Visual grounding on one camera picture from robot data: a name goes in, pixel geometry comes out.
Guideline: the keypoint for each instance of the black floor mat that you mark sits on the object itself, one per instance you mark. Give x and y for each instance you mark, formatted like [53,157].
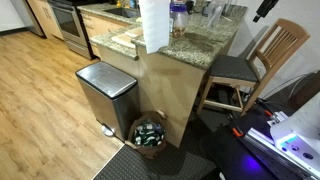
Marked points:
[156,165]

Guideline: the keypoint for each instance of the stainless steel refrigerator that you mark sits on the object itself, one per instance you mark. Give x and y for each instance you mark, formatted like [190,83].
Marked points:
[28,15]

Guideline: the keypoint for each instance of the kitchen sink basin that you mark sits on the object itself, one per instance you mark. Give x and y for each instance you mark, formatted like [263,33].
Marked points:
[123,12]

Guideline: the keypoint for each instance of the tall light wood cabinet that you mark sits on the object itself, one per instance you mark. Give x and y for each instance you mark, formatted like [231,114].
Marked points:
[46,16]

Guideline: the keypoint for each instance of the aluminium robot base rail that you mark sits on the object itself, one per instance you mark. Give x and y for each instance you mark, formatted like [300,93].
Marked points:
[266,146]

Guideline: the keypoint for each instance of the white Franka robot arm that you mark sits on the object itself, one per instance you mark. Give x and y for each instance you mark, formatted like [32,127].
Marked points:
[300,130]

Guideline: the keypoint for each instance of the stainless steel stove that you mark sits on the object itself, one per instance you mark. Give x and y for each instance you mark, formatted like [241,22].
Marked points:
[68,23]

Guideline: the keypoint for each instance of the stainless steel trash can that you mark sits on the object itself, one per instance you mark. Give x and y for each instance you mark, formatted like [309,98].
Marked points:
[106,93]

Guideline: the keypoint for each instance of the black robot cart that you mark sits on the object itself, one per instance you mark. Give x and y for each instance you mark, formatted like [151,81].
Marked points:
[233,160]

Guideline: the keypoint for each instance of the white paper towel roll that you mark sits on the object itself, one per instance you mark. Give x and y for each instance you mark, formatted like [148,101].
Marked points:
[155,23]

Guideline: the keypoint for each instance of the grey chair cushion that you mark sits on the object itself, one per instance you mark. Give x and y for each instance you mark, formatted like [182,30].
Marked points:
[231,68]

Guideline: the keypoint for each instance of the light wooden cutting board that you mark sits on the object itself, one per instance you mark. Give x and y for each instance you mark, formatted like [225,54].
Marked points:
[125,38]

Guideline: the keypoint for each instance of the light wood base cabinet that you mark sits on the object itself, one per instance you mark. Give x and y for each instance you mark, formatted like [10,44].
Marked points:
[100,26]

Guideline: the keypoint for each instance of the brown paper bag with cans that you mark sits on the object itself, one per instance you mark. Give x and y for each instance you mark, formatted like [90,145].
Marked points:
[148,135]

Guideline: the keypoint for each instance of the wooden chair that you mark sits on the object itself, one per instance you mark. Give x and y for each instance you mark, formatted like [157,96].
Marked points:
[276,50]

